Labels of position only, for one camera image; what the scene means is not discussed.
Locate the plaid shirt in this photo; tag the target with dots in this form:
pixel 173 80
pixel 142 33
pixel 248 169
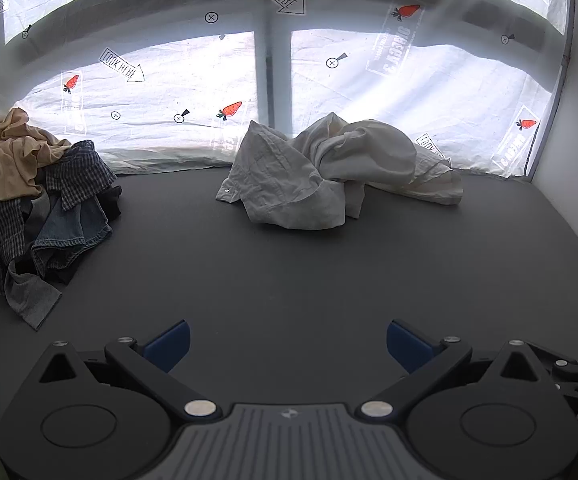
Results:
pixel 79 170

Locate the white pants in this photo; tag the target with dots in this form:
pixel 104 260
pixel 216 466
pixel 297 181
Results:
pixel 289 180

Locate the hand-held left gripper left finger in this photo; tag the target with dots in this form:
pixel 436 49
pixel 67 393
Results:
pixel 169 347

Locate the white printed sheet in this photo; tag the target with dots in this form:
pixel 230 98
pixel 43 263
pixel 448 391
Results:
pixel 169 90

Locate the beige garment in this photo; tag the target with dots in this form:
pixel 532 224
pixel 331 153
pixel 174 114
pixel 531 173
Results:
pixel 4 160

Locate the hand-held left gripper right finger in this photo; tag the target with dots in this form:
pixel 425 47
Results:
pixel 406 347

